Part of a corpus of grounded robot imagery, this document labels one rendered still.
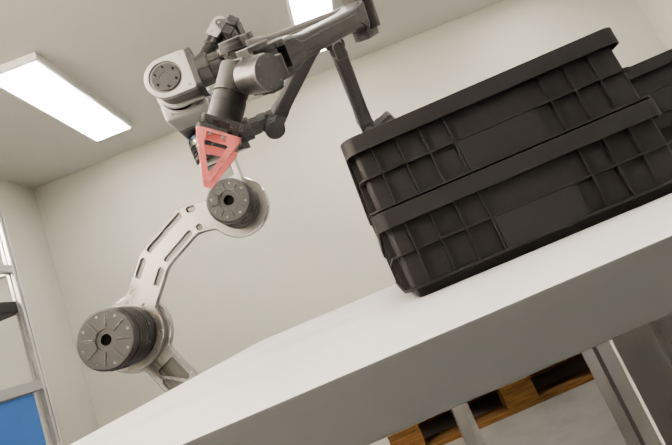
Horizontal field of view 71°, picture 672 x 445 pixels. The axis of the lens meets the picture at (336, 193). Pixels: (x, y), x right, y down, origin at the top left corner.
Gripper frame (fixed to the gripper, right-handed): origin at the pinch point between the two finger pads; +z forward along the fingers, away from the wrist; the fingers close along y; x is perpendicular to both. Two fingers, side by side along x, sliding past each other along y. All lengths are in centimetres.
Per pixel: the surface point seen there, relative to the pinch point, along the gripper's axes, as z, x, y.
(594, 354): 12, -32, -48
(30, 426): 108, 57, 176
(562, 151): -11, -43, -28
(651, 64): -41, -75, -8
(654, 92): -36, -76, -8
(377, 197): -0.7, -22.5, -18.4
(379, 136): -8.7, -20.9, -19.1
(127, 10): -115, 80, 213
